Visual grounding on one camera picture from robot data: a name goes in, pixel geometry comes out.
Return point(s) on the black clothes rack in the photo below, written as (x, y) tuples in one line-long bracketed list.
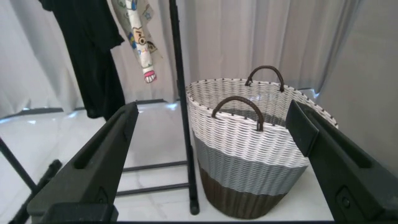
[(180, 77)]

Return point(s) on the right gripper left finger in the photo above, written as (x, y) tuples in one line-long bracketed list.
[(90, 174)]

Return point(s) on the white laundry basket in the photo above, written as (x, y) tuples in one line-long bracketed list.
[(242, 149)]

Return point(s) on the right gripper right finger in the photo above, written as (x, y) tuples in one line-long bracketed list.
[(348, 174)]

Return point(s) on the cream printed garment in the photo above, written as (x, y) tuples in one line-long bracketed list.
[(140, 37)]

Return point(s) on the black garment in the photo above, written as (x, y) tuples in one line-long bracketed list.
[(93, 56)]

